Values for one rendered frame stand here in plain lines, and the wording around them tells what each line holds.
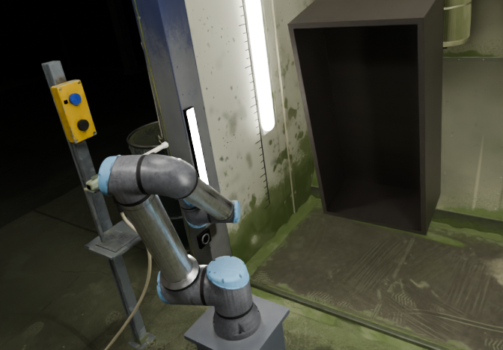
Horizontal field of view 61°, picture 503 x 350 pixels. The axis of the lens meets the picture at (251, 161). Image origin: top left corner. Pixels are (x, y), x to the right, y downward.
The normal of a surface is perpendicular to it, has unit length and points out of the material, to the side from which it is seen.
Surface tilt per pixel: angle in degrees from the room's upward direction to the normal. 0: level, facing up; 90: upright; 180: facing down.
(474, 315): 0
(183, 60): 90
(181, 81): 90
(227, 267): 5
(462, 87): 57
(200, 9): 90
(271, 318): 0
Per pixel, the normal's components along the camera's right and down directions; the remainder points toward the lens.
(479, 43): -0.55, 0.41
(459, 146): -0.54, -0.14
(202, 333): -0.13, -0.90
